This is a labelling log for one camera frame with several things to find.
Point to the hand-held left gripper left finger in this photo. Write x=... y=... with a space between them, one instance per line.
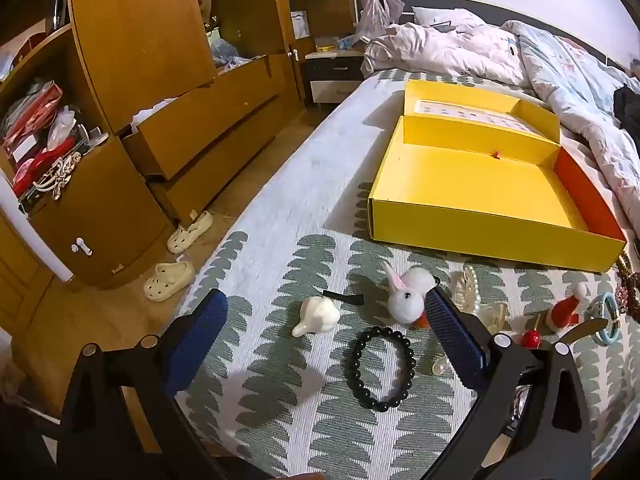
x=197 y=345

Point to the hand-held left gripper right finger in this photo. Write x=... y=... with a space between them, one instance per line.
x=457 y=340

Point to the pearl hair claw clip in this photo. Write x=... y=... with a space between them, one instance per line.
x=470 y=290

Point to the white rabbit plush hair clip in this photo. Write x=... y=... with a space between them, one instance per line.
x=407 y=302

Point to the red candied haw hair clip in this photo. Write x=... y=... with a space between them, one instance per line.
x=531 y=338

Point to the red santa hat hair clip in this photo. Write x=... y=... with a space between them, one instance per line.
x=562 y=312

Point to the black hair pin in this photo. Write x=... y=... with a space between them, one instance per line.
x=345 y=298

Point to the white goose hair clip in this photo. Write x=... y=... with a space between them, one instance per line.
x=317 y=315

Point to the silver wrist watch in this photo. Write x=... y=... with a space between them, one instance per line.
x=582 y=332

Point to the yellow cardboard box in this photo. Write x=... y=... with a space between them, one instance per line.
x=465 y=195

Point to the small pale hair clip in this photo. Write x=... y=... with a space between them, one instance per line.
x=441 y=366

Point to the green patterned bed sheet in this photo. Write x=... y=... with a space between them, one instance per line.
x=280 y=280

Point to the wooden wardrobe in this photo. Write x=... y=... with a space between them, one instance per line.
x=100 y=220

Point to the wooden drawer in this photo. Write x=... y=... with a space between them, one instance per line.
x=200 y=125
x=225 y=165

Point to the white tube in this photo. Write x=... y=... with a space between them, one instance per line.
x=35 y=230

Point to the white cloth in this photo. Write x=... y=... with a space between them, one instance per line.
x=150 y=110

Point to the red pouch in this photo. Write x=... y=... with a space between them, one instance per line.
x=37 y=162

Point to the white plastic bag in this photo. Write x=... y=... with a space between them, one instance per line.
x=62 y=127

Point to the pale blue printed quilt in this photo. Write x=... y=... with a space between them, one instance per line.
x=570 y=80

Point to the white pink quilt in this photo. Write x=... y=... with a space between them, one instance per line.
x=450 y=55

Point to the red gift bag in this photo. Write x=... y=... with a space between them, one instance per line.
x=35 y=110

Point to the black cloth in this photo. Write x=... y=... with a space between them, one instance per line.
x=630 y=105

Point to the blue plastic bag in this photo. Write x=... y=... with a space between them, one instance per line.
x=222 y=50

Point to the dark nightstand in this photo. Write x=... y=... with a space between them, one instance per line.
x=335 y=67

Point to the curved wooden wardrobe door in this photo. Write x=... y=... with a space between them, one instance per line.
x=140 y=35

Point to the blue packet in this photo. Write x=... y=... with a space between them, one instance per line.
x=350 y=42

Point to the dark phone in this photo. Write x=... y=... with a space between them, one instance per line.
x=442 y=24

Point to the yellow packet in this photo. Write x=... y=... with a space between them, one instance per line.
x=325 y=49

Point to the white pillow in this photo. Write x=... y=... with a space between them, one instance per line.
x=425 y=14

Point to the clear plastic bag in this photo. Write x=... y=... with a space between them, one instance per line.
x=372 y=17

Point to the white storage box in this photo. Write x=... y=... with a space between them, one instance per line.
x=299 y=24

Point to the dark bed headboard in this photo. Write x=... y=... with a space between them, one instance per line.
x=400 y=2

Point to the narrow wooden wardrobe door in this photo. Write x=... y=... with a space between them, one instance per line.
x=250 y=5

